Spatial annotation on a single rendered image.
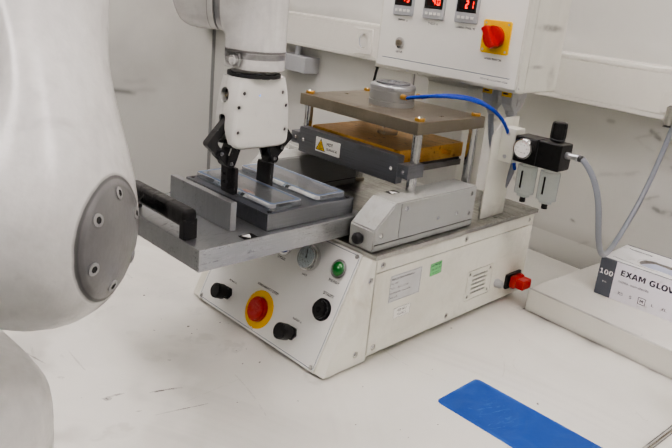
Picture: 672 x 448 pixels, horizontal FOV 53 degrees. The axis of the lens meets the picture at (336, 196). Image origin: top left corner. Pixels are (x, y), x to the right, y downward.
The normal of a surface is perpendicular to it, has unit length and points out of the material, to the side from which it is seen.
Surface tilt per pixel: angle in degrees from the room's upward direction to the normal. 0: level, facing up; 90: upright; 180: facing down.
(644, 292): 90
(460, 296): 90
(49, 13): 53
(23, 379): 36
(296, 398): 0
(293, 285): 65
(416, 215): 90
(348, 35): 90
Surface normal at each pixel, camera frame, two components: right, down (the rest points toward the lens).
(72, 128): 0.81, -0.36
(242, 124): 0.63, 0.26
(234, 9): -0.29, 0.29
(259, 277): -0.61, -0.28
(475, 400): 0.10, -0.95
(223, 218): -0.72, 0.14
